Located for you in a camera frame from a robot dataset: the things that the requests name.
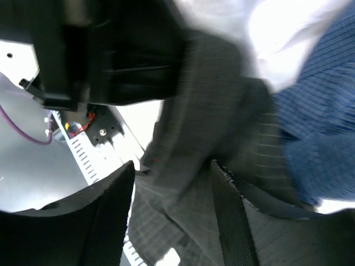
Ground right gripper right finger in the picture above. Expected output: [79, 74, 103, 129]
[211, 161, 354, 265]

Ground white shirt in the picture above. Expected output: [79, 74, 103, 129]
[175, 1, 350, 93]

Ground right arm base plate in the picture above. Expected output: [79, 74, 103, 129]
[85, 105, 123, 146]

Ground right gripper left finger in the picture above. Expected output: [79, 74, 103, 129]
[1, 161, 135, 265]

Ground blue checked shirt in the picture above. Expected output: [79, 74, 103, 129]
[274, 3, 354, 205]

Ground black pinstripe shirt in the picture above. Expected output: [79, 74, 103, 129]
[128, 32, 305, 265]

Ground slotted cable duct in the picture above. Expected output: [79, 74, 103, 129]
[51, 110, 181, 266]

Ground aluminium mounting rail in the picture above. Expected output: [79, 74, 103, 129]
[89, 129, 143, 168]

